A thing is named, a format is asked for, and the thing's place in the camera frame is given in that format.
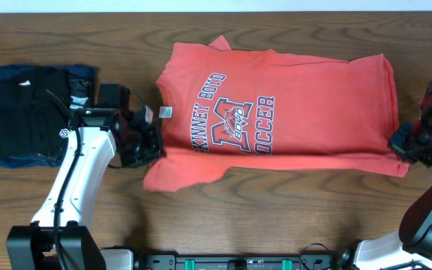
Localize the red printed t-shirt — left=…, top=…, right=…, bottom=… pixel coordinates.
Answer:
left=143, top=37, right=408, bottom=192

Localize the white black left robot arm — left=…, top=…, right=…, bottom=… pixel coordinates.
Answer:
left=6, top=106, right=162, bottom=270

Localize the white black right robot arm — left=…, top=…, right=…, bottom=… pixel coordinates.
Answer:
left=338, top=81, right=432, bottom=269

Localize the folded black polo shirt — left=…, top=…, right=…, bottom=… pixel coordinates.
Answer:
left=0, top=67, right=71, bottom=159

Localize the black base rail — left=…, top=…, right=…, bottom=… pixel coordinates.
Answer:
left=101, top=245, right=356, bottom=270

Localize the black base cable loop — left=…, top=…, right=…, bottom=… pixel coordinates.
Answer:
left=298, top=242, right=332, bottom=270

